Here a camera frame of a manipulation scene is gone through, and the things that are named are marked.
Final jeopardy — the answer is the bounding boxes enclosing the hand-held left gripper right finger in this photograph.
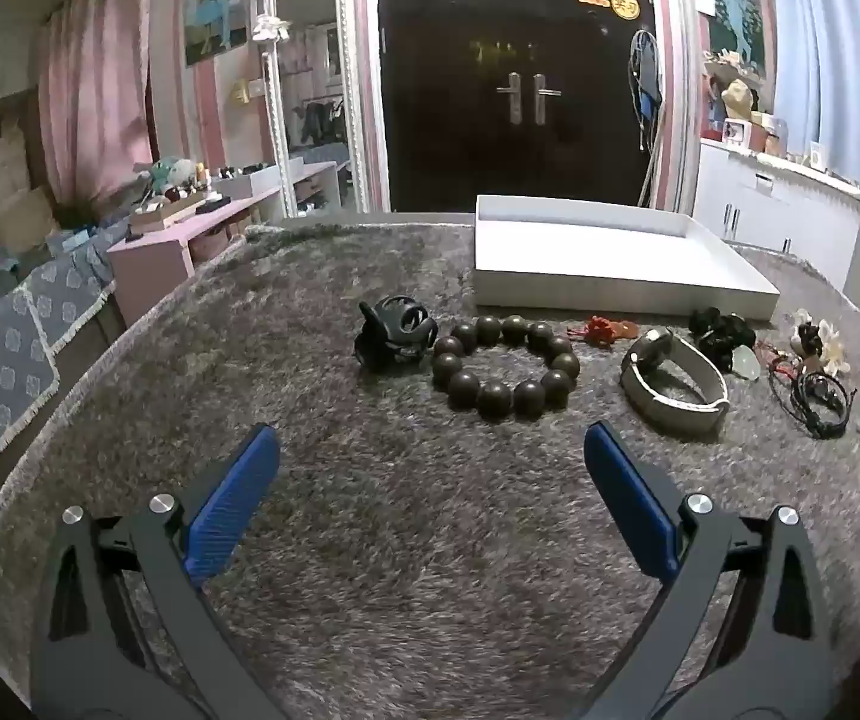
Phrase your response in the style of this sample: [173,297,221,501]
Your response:
[584,421,836,720]

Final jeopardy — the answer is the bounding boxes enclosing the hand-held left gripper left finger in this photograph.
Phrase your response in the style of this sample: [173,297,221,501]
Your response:
[29,424,285,720]

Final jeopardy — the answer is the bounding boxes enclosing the black braided cord bracelet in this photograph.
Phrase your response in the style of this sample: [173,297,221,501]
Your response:
[767,367,858,440]

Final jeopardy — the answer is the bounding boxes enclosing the white flower hair clip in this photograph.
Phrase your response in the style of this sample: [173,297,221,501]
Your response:
[788,307,849,376]

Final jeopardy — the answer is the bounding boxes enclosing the red braided cord bracelet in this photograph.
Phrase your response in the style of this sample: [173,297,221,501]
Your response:
[756,341,806,391]

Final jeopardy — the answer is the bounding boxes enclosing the watch with white band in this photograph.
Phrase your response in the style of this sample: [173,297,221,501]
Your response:
[620,326,731,442]

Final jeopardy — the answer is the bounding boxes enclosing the dark wooden bead bracelet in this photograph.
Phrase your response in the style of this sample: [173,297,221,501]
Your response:
[431,313,582,422]

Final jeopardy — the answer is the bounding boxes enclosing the orange gourd pendant red knot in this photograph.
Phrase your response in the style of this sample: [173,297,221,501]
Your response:
[567,315,639,346]

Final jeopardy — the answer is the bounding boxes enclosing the black scrunchie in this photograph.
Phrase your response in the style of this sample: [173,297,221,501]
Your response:
[688,306,757,362]

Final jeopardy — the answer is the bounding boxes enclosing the white shallow tray box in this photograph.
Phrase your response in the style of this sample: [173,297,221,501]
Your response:
[473,195,782,318]

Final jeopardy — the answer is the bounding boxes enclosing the grey shaggy rug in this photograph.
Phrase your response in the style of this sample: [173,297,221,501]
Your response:
[0,221,860,720]

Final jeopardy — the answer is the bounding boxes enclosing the pink low shelf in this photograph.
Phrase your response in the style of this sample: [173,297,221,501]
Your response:
[107,187,285,327]

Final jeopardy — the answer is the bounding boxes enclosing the white cabinet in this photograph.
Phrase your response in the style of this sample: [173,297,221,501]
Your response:
[692,139,860,293]

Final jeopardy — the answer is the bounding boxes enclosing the white storage box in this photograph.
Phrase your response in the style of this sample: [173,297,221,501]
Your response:
[216,165,281,200]

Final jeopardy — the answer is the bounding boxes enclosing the stuffed toy on shelf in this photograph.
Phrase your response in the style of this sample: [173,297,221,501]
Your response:
[134,157,195,200]

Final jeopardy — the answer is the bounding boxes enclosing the beige plush toy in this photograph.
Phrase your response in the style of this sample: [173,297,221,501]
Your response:
[721,79,761,121]

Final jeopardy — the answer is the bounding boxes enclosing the blue curtain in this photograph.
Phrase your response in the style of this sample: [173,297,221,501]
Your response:
[767,0,860,200]

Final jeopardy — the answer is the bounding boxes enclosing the stacked cardboard boxes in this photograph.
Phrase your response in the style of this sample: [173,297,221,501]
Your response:
[0,101,60,256]

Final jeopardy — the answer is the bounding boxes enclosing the pink curtain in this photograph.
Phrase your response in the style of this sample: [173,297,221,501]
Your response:
[36,0,157,211]

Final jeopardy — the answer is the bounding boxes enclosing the dark double door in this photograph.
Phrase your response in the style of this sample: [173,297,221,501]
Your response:
[374,0,660,212]

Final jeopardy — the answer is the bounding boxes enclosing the white framed standing mirror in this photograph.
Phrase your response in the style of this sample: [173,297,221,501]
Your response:
[261,0,371,215]

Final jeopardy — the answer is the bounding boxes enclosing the silver door handle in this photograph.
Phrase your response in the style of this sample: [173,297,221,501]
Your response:
[533,73,562,125]
[497,73,522,125]

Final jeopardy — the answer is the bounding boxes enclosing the hanging cables and bag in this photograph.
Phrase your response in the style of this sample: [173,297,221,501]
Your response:
[629,28,663,151]

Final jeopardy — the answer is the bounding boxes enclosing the green blue wall picture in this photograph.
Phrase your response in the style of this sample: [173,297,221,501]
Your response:
[696,0,767,76]

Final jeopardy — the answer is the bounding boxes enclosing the blue figure wall poster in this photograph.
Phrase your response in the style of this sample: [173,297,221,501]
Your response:
[184,0,247,68]

